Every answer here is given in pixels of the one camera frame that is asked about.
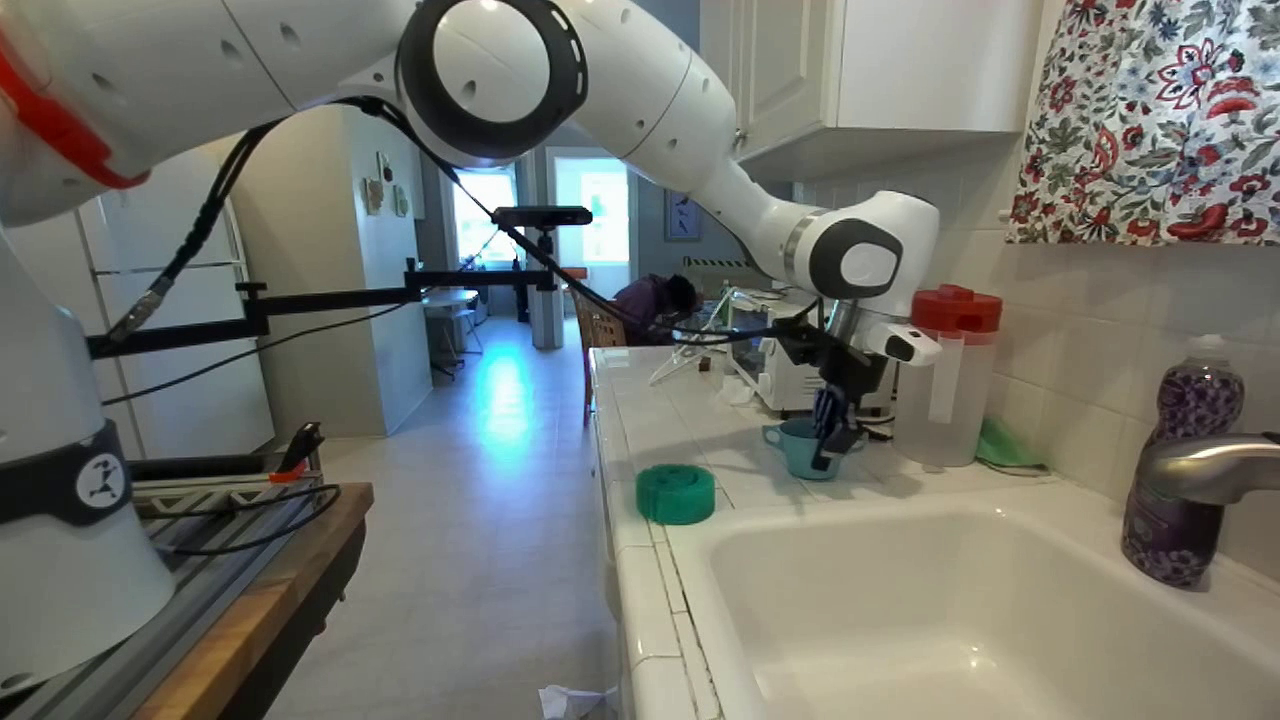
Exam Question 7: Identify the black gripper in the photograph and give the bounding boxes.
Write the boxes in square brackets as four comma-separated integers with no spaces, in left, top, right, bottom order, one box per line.
[776,315,893,475]

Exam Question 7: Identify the blue plastic cup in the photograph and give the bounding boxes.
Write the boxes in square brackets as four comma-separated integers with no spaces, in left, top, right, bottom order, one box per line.
[760,415,851,485]

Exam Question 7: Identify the white ceramic sink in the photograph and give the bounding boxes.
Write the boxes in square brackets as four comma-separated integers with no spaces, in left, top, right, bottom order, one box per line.
[665,494,1280,720]

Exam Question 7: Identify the clear pitcher red lid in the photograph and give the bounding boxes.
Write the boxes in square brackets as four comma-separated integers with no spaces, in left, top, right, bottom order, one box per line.
[893,278,1007,472]

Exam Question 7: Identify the green cloth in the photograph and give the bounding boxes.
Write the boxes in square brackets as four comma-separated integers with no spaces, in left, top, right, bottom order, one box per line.
[976,415,1052,472]

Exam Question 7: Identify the green lid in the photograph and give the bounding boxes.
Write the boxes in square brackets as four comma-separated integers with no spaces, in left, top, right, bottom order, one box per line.
[631,459,719,526]

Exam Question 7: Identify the purple fabric item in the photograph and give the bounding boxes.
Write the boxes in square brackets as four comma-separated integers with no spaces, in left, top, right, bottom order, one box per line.
[611,270,699,342]

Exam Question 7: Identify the brown wooden chair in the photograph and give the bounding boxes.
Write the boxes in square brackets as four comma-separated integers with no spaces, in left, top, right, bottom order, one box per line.
[574,291,631,431]

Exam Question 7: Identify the blue framed picture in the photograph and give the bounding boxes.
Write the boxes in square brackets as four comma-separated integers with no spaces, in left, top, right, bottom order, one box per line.
[660,185,710,248]

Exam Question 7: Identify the bright glass door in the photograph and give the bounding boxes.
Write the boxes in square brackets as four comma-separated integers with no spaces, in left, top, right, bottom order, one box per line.
[451,159,527,270]
[553,157,631,291]

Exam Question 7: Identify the purple dish soap bottle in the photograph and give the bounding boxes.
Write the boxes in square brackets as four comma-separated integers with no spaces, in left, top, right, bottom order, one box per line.
[1120,333,1248,591]

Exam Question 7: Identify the grey metal faucet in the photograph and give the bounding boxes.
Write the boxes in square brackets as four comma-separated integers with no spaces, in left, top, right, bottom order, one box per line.
[1134,428,1280,513]

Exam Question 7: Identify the floral patterned curtain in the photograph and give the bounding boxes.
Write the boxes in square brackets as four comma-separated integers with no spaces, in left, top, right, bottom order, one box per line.
[1005,0,1280,253]

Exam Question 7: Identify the orange black clamp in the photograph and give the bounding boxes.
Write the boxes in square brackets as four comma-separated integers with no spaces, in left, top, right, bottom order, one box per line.
[273,419,329,488]

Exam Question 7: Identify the wooden table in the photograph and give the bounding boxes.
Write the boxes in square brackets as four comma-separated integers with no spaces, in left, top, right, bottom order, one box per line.
[131,478,378,720]

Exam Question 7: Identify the white refrigerator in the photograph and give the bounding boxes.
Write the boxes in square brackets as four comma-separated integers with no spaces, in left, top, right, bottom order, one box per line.
[0,145,276,464]

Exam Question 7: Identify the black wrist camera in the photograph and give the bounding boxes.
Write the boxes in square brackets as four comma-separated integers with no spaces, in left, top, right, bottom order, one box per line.
[773,315,832,373]

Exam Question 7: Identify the white wrist mount plate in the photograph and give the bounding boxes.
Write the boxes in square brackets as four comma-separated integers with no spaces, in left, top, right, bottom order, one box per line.
[878,315,946,367]

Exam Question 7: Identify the black camera bar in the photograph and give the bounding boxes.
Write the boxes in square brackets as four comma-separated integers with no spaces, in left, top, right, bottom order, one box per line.
[493,200,598,233]

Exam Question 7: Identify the white wall cabinet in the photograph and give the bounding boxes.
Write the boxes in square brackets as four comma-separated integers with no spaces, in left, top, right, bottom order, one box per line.
[697,0,1048,185]

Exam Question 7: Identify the small wall decorations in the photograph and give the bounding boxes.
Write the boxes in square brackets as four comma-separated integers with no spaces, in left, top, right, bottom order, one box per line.
[355,153,418,223]

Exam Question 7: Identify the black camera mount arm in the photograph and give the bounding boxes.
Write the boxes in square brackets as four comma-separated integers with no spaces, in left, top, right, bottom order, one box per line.
[85,255,566,363]

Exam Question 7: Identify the black cable loop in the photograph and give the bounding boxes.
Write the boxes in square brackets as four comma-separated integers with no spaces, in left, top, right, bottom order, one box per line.
[144,485,336,565]

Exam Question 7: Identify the metal base frame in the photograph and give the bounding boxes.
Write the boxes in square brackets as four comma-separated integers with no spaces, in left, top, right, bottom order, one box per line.
[0,472,336,720]

